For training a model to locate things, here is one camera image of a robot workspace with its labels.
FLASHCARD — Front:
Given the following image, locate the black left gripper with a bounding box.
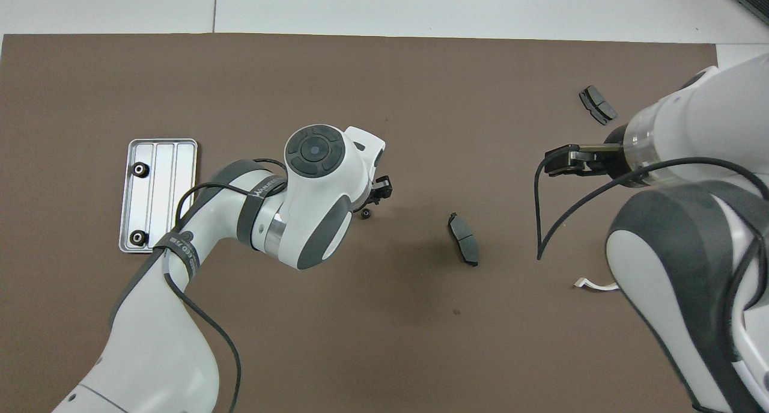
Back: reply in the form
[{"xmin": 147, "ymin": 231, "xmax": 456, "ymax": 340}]
[{"xmin": 362, "ymin": 174, "xmax": 394, "ymax": 210}]

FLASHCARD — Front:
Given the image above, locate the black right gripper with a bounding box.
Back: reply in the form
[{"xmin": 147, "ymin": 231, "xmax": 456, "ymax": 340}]
[{"xmin": 545, "ymin": 141, "xmax": 628, "ymax": 180}]

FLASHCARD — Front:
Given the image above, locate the silver metal tray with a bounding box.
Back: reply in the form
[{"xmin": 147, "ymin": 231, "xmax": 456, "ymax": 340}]
[{"xmin": 118, "ymin": 138, "xmax": 198, "ymax": 254}]

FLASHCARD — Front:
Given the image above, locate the short dark grey brake pad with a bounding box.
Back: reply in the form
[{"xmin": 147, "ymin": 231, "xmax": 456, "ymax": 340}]
[{"xmin": 579, "ymin": 85, "xmax": 618, "ymax": 126}]

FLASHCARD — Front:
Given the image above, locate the long dark grey brake pad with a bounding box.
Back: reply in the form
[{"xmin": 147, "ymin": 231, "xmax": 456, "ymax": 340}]
[{"xmin": 448, "ymin": 212, "xmax": 480, "ymax": 268}]

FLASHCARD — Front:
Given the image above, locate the brown table mat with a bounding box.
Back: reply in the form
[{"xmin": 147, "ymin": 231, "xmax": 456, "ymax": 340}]
[{"xmin": 0, "ymin": 33, "xmax": 722, "ymax": 413}]

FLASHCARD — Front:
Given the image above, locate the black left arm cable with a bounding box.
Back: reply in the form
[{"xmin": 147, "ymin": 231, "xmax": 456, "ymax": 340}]
[{"xmin": 162, "ymin": 158, "xmax": 289, "ymax": 413}]

